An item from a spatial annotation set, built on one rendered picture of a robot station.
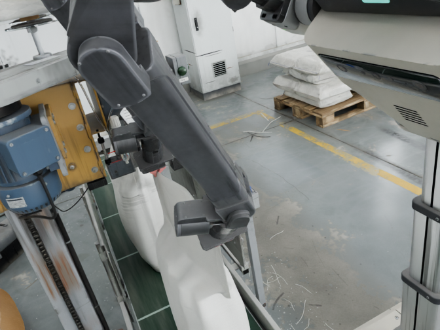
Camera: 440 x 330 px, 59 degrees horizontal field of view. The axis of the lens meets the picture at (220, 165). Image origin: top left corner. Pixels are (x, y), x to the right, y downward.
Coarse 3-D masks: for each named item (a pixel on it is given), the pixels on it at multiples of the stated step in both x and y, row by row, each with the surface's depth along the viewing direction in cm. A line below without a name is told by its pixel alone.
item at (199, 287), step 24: (168, 192) 115; (168, 216) 124; (168, 240) 121; (192, 240) 101; (168, 264) 113; (192, 264) 108; (216, 264) 95; (168, 288) 116; (192, 288) 103; (216, 288) 99; (192, 312) 104; (216, 312) 101; (240, 312) 105
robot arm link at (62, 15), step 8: (48, 0) 72; (56, 0) 72; (64, 0) 73; (48, 8) 73; (56, 8) 73; (64, 8) 76; (56, 16) 77; (64, 16) 77; (64, 24) 78; (136, 120) 97
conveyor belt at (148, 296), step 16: (96, 192) 253; (112, 192) 249; (112, 208) 232; (112, 224) 217; (112, 240) 203; (128, 240) 201; (128, 256) 190; (128, 272) 179; (144, 272) 177; (128, 288) 170; (144, 288) 168; (160, 288) 167; (144, 304) 160; (160, 304) 159; (144, 320) 153; (160, 320) 151
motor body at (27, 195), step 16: (16, 112) 93; (0, 128) 89; (16, 128) 91; (0, 160) 91; (0, 176) 93; (16, 176) 94; (32, 176) 96; (48, 176) 98; (0, 192) 95; (16, 192) 94; (32, 192) 96; (16, 208) 97; (32, 208) 97
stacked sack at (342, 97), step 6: (294, 96) 406; (300, 96) 396; (336, 96) 378; (342, 96) 380; (348, 96) 382; (306, 102) 390; (312, 102) 380; (318, 102) 373; (324, 102) 374; (330, 102) 375; (336, 102) 377
